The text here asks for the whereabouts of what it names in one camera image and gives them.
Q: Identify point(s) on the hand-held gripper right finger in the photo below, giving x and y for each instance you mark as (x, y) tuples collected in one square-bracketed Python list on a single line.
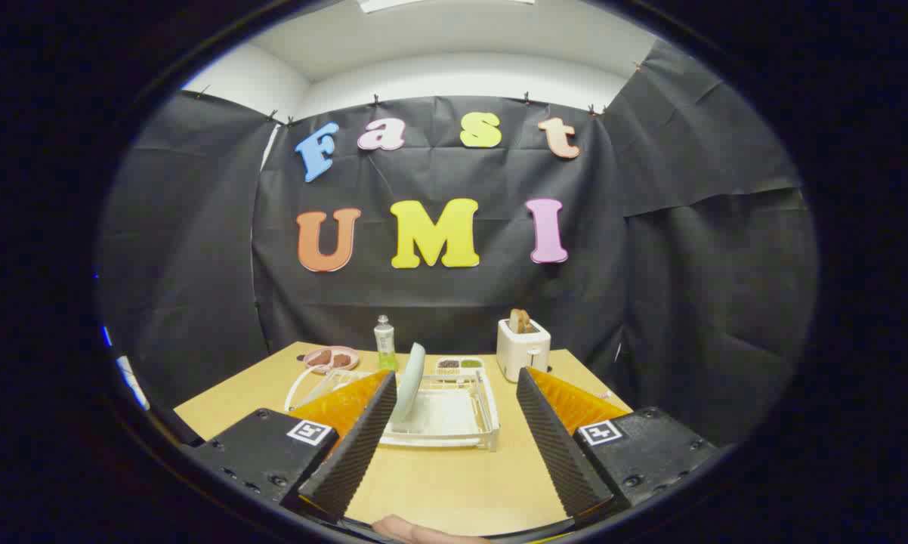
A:
[(560, 453)]

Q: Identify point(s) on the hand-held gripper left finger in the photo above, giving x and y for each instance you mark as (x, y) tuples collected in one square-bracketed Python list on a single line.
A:
[(356, 453)]

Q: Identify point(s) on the pale green plate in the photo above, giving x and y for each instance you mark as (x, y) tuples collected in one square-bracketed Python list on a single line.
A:
[(411, 378)]

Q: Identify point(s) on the pink plate with food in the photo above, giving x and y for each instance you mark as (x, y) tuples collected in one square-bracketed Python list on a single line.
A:
[(333, 359)]

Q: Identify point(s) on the white divided condiment dish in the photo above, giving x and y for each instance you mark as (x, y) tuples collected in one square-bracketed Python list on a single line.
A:
[(460, 365)]

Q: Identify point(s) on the white toaster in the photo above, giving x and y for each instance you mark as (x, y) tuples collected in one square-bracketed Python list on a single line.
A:
[(522, 355)]

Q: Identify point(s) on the small green liquid bottle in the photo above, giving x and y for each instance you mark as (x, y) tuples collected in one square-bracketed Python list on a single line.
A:
[(384, 344)]

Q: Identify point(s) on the brown bread slice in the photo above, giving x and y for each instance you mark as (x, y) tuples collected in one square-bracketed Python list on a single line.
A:
[(520, 321)]

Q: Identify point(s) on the black backdrop cloth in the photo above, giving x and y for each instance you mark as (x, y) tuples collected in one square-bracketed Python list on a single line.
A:
[(461, 302)]

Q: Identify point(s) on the blue and white poster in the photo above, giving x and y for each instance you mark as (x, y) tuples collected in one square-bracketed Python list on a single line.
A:
[(125, 374)]

